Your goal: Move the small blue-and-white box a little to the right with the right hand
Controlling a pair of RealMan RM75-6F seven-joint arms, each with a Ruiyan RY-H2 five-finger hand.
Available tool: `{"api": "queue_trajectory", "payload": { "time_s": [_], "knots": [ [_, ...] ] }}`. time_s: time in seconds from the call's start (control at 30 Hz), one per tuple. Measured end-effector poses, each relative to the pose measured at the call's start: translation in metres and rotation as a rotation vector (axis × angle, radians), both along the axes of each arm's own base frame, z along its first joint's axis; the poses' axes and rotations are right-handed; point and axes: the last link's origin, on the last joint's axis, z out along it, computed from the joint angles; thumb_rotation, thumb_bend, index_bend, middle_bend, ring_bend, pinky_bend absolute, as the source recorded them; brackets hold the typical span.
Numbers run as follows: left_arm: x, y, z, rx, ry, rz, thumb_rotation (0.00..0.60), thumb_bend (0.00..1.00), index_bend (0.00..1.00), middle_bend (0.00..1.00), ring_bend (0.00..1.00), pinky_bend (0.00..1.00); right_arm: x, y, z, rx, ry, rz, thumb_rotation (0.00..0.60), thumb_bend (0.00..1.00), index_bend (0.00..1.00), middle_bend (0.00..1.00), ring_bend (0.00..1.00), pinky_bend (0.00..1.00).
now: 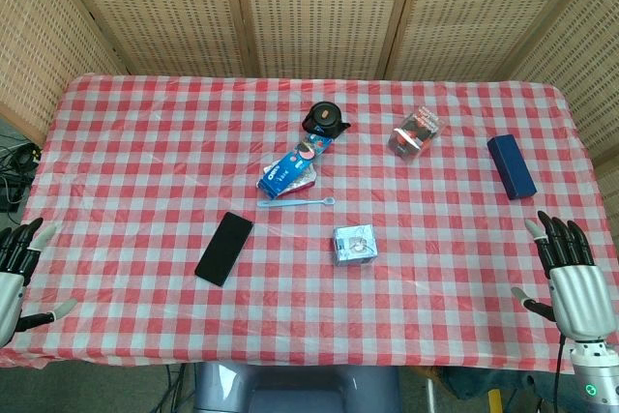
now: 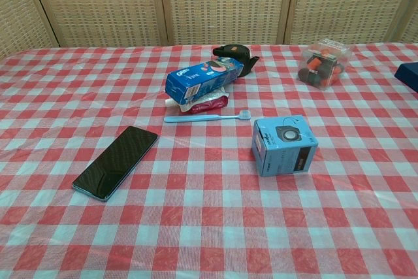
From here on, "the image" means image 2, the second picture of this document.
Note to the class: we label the dark blue rectangular box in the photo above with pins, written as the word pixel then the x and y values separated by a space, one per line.
pixel 408 74

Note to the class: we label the woven rattan folding screen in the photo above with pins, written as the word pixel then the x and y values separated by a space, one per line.
pixel 222 4

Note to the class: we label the red white checked tablecloth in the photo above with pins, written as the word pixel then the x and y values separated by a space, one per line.
pixel 209 226

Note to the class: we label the small light blue box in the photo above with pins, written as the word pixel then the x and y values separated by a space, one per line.
pixel 284 155

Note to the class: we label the clear plastic snack package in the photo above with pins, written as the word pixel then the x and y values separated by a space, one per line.
pixel 320 66

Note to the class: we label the black smartphone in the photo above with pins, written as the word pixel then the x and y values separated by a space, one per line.
pixel 114 164

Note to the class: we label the light blue toothbrush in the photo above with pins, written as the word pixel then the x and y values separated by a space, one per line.
pixel 196 118

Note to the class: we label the blue Oreo cookie pack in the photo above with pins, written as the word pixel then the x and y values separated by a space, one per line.
pixel 196 79

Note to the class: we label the red silver foil pouch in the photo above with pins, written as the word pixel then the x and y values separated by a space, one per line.
pixel 209 106

